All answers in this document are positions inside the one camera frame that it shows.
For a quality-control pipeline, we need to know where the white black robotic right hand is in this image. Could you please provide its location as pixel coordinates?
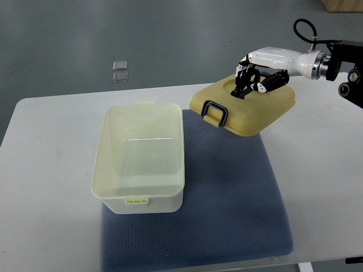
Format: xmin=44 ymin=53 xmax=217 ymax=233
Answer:
xmin=231 ymin=47 xmax=330 ymax=99

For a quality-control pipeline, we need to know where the yellow storage box lid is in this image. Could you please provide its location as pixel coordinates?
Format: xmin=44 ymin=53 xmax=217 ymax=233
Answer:
xmin=189 ymin=75 xmax=295 ymax=137

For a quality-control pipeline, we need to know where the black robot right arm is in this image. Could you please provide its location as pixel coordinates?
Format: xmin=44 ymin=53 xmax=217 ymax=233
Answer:
xmin=293 ymin=18 xmax=362 ymax=108

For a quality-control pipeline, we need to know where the cardboard box corner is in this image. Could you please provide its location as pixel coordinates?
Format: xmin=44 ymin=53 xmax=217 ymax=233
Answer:
xmin=321 ymin=0 xmax=362 ymax=12

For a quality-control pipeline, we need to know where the white storage box base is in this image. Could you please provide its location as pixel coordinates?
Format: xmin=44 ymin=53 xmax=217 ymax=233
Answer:
xmin=91 ymin=103 xmax=185 ymax=214

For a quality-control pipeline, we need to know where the blue grey fabric mat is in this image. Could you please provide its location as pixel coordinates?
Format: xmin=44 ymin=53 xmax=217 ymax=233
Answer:
xmin=100 ymin=110 xmax=293 ymax=271

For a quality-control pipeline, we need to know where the white table leg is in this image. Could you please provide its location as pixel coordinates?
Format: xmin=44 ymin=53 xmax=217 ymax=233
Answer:
xmin=298 ymin=262 xmax=314 ymax=272

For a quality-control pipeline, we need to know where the black object at edge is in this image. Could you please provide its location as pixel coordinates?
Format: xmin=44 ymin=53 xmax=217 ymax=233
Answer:
xmin=345 ymin=256 xmax=363 ymax=265

